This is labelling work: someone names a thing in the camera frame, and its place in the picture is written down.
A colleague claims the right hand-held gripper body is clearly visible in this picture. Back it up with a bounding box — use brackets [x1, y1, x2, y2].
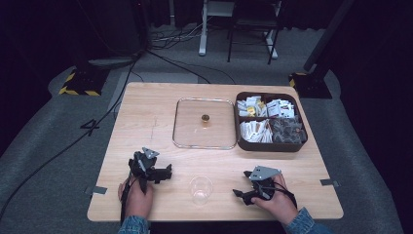
[247, 165, 282, 202]

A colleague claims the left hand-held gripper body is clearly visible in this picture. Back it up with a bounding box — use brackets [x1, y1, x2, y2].
[128, 146, 161, 195]

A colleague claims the person's right hand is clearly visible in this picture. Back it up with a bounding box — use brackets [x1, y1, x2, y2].
[251, 173, 299, 226]

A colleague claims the person's left hand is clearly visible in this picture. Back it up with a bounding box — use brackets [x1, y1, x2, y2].
[117, 176, 156, 220]

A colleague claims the brown compartment box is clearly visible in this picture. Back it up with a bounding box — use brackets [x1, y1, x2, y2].
[234, 91, 309, 153]

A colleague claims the clear plastic cup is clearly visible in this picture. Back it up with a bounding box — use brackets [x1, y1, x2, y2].
[188, 175, 214, 207]

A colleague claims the pile of white paper sticks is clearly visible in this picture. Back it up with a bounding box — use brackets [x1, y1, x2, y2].
[239, 118, 274, 144]

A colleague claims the grey tape strip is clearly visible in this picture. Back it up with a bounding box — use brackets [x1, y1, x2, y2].
[319, 177, 341, 188]
[84, 185, 108, 196]

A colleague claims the pile of dark grey packets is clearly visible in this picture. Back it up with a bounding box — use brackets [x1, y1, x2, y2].
[269, 116, 308, 145]

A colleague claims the clear glass lid gold knob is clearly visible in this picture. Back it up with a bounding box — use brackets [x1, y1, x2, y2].
[171, 97, 239, 151]

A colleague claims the pile of white yellow sachets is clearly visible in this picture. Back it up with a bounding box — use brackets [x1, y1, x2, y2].
[236, 95, 268, 118]

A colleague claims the pile of white dark-printed packets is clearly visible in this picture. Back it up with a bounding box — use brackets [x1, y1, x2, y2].
[266, 98, 296, 119]

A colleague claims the striped black yellow stand base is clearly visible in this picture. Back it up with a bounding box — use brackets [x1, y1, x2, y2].
[57, 65, 111, 98]
[287, 70, 333, 100]

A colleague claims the white desk leg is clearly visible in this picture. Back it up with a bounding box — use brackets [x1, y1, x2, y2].
[198, 0, 209, 58]
[264, 0, 282, 60]

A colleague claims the slanted grey metal stand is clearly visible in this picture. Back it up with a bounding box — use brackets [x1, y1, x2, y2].
[303, 0, 357, 73]

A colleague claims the right hand-held gripper black cable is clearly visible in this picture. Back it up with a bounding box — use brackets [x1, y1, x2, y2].
[273, 180, 298, 210]

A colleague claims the hand-held gripper black cable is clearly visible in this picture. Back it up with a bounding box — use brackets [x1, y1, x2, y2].
[273, 180, 298, 210]
[120, 175, 137, 226]

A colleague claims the left hand-held gripper black cable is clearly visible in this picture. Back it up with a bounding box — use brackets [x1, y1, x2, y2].
[120, 175, 137, 226]

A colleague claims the long black floor cable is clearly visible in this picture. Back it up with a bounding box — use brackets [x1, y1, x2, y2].
[0, 53, 142, 222]

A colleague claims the bundle of floor cables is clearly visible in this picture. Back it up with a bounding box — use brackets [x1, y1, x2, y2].
[149, 16, 215, 52]

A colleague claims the black metal chair frame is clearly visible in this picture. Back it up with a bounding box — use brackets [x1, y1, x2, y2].
[226, 0, 282, 65]

